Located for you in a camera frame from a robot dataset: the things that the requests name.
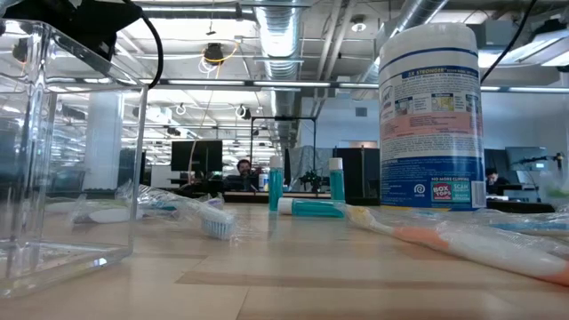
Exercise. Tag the clear acrylic box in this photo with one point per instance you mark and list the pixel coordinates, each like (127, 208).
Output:
(138, 178)

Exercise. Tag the blue white toothbrush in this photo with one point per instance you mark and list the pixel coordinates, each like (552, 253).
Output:
(218, 224)
(529, 226)

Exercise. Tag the teal mouthwash bottle white cap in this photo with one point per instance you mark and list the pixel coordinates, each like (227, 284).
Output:
(275, 186)
(337, 184)

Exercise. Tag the teal white tube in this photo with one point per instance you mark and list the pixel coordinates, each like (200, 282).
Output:
(315, 209)

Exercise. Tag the black background robot arm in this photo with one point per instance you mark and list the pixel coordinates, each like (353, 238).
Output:
(312, 180)

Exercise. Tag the white building column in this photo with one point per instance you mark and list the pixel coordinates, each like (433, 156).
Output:
(103, 142)

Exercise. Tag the black computer monitor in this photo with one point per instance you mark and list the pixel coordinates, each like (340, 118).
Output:
(195, 155)

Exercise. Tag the person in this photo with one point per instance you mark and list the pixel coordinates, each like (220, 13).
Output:
(243, 168)
(492, 175)

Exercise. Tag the small background wipes canister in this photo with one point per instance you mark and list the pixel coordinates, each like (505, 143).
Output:
(264, 183)

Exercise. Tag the grey cover sheet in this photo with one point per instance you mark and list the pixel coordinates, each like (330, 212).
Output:
(306, 160)

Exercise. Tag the round ceiling detector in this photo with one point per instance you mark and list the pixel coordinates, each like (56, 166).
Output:
(358, 26)

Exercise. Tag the wooden background desk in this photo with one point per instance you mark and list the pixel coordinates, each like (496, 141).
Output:
(302, 194)

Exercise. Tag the black cabinet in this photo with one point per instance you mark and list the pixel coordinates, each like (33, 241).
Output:
(362, 173)

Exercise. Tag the white blue wipes canister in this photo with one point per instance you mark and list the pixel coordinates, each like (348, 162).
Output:
(431, 111)

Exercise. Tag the orange white wrapped toothbrush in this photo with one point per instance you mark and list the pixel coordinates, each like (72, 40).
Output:
(444, 242)

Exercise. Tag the grey background monitor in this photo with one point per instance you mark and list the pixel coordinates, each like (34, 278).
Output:
(524, 155)

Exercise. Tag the black frame-mounted device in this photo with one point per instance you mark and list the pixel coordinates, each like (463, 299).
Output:
(20, 50)

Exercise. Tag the silver ribbed ventilation duct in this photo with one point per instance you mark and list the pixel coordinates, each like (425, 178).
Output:
(280, 35)

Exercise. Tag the overhead frame light bar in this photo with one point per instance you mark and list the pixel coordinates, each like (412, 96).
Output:
(289, 83)

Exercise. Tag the black rectangular frame stand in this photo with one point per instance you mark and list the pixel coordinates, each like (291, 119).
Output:
(284, 118)

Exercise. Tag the grey wall vent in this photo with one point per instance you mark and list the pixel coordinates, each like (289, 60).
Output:
(361, 111)

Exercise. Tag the silver smooth ventilation duct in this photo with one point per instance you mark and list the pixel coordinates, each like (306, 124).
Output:
(418, 11)

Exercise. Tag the black aluminium table frame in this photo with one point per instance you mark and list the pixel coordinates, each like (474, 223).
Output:
(520, 207)

